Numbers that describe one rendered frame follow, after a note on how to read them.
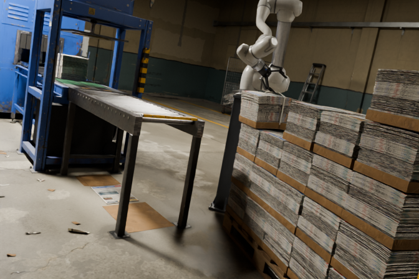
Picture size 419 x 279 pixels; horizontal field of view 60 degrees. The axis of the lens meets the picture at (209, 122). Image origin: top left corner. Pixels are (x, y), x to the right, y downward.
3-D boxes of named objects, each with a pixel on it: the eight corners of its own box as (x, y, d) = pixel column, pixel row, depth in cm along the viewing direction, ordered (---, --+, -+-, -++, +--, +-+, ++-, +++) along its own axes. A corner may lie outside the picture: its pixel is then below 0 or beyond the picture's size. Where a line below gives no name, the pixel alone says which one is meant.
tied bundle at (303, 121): (333, 145, 231) (341, 109, 228) (366, 158, 204) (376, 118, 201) (282, 139, 219) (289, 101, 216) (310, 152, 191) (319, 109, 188)
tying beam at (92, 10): (151, 31, 368) (153, 21, 367) (53, 7, 309) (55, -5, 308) (123, 30, 420) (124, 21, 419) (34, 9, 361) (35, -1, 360)
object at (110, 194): (139, 201, 304) (139, 200, 304) (106, 204, 286) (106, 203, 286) (120, 185, 332) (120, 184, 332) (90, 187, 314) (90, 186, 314)
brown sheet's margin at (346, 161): (368, 157, 203) (370, 150, 203) (412, 174, 177) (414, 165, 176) (312, 151, 190) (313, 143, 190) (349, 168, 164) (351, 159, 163)
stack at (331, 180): (264, 227, 295) (285, 127, 284) (373, 330, 188) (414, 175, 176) (221, 226, 281) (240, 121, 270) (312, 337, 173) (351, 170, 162)
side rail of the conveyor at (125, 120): (139, 135, 231) (143, 117, 230) (132, 135, 228) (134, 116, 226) (72, 100, 334) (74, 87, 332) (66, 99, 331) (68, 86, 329)
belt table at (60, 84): (128, 103, 368) (129, 93, 367) (61, 97, 327) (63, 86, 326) (101, 92, 422) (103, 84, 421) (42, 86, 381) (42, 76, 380)
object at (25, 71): (101, 92, 423) (101, 83, 421) (41, 86, 382) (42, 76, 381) (62, 76, 540) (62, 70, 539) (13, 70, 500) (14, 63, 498)
